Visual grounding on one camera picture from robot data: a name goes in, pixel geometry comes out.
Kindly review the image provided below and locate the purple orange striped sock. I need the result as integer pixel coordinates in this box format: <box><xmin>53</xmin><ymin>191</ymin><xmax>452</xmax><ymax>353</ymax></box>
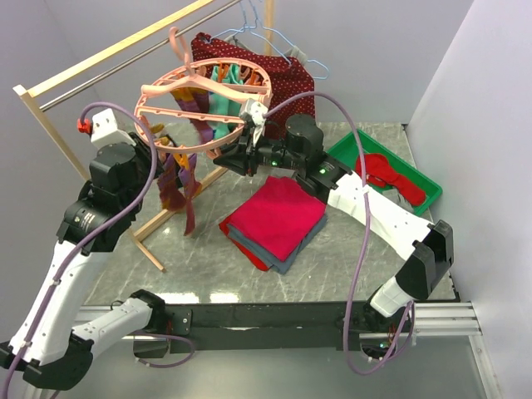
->
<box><xmin>157</xmin><ymin>154</ymin><xmax>188</xmax><ymax>211</ymax></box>

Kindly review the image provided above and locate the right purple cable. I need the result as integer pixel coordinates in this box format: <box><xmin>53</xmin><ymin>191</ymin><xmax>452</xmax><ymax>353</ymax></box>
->
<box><xmin>265</xmin><ymin>91</ymin><xmax>416</xmax><ymax>376</ymax></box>

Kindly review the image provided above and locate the teal hanging sock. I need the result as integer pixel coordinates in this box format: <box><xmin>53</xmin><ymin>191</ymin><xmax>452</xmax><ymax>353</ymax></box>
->
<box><xmin>209</xmin><ymin>64</ymin><xmax>244</xmax><ymax>140</ymax></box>

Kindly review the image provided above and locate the pink round clip hanger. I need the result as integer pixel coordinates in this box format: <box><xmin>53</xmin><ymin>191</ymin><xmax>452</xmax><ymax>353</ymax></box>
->
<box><xmin>135</xmin><ymin>27</ymin><xmax>273</xmax><ymax>158</ymax></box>

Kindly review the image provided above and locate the grey sock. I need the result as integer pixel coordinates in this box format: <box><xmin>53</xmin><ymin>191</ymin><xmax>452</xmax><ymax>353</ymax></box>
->
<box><xmin>391</xmin><ymin>192</ymin><xmax>412</xmax><ymax>212</ymax></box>

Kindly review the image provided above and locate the red folded towel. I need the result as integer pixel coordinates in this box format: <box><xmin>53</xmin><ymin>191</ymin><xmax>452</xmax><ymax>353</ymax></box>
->
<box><xmin>219</xmin><ymin>216</ymin><xmax>269</xmax><ymax>272</ymax></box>

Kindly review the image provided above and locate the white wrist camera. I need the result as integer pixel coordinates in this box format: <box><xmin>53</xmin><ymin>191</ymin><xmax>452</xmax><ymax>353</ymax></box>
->
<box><xmin>239</xmin><ymin>98</ymin><xmax>268</xmax><ymax>146</ymax></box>
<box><xmin>77</xmin><ymin>108</ymin><xmax>135</xmax><ymax>150</ymax></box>

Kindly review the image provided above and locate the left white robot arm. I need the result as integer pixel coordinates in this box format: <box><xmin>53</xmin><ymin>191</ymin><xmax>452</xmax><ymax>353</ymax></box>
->
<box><xmin>1</xmin><ymin>135</ymin><xmax>167</xmax><ymax>391</ymax></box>

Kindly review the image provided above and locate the dark red dotted cloth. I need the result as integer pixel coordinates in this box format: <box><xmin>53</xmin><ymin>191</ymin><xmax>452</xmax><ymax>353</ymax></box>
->
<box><xmin>190</xmin><ymin>32</ymin><xmax>315</xmax><ymax>139</ymax></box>

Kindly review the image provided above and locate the blue wire hanger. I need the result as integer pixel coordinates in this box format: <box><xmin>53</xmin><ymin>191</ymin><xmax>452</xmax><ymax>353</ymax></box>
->
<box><xmin>207</xmin><ymin>1</ymin><xmax>330</xmax><ymax>81</ymax></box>

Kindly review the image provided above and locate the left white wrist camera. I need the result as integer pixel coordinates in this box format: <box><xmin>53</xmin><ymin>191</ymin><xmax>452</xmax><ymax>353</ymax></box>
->
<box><xmin>77</xmin><ymin>108</ymin><xmax>135</xmax><ymax>150</ymax></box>

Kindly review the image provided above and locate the grey folded towel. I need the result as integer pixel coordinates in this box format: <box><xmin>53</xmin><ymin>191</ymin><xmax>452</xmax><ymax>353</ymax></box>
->
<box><xmin>228</xmin><ymin>215</ymin><xmax>328</xmax><ymax>274</ymax></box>

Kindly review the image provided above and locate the green plastic tray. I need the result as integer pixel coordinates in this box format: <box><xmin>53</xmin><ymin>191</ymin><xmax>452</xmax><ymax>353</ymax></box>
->
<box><xmin>328</xmin><ymin>130</ymin><xmax>442</xmax><ymax>215</ymax></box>

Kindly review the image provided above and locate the black base beam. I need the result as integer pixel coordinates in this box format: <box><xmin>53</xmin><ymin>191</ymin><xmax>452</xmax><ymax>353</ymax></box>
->
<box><xmin>132</xmin><ymin>301</ymin><xmax>400</xmax><ymax>361</ymax></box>

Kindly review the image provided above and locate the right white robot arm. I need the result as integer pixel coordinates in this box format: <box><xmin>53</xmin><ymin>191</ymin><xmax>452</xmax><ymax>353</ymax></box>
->
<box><xmin>214</xmin><ymin>114</ymin><xmax>454</xmax><ymax>332</ymax></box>

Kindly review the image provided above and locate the wooden clothes rack frame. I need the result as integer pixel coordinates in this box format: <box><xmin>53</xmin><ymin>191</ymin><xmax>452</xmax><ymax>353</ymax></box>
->
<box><xmin>12</xmin><ymin>0</ymin><xmax>276</xmax><ymax>273</ymax></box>

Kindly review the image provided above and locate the red sock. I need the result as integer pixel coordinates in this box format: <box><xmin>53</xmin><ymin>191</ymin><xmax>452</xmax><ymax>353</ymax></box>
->
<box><xmin>355</xmin><ymin>153</ymin><xmax>426</xmax><ymax>206</ymax></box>

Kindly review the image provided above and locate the maroon purple hanging sock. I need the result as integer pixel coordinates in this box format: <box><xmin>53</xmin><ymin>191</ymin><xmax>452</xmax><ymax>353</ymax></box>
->
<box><xmin>170</xmin><ymin>87</ymin><xmax>214</xmax><ymax>144</ymax></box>

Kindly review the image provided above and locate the metal hanging rod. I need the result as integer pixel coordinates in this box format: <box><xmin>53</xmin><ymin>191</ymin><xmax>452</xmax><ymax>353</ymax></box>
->
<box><xmin>39</xmin><ymin>0</ymin><xmax>239</xmax><ymax>112</ymax></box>

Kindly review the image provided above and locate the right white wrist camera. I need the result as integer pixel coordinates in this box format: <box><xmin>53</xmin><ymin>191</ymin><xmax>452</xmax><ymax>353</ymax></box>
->
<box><xmin>239</xmin><ymin>98</ymin><xmax>268</xmax><ymax>146</ymax></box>

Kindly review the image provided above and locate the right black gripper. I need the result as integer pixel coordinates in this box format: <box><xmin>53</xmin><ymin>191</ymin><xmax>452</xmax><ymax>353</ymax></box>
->
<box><xmin>213</xmin><ymin>125</ymin><xmax>303</xmax><ymax>179</ymax></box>

